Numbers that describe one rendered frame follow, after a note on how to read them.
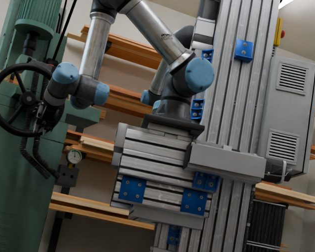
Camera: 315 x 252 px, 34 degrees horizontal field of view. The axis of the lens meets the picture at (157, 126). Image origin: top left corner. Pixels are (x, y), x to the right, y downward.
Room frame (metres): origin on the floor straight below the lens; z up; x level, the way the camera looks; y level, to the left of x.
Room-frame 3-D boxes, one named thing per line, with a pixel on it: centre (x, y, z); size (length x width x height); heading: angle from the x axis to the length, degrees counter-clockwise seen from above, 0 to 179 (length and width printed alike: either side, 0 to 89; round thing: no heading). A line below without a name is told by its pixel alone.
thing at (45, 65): (2.09, 0.52, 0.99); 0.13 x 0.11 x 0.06; 113
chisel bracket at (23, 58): (2.27, 0.65, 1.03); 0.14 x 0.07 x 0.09; 23
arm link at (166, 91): (1.92, -0.05, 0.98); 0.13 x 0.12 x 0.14; 19
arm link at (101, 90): (1.70, 0.25, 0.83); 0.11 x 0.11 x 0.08; 19
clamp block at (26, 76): (2.09, 0.52, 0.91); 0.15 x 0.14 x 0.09; 113
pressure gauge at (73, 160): (2.16, 0.32, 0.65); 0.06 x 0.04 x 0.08; 113
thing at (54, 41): (2.51, 0.59, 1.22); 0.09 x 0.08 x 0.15; 23
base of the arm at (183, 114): (1.92, -0.05, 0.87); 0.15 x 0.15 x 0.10
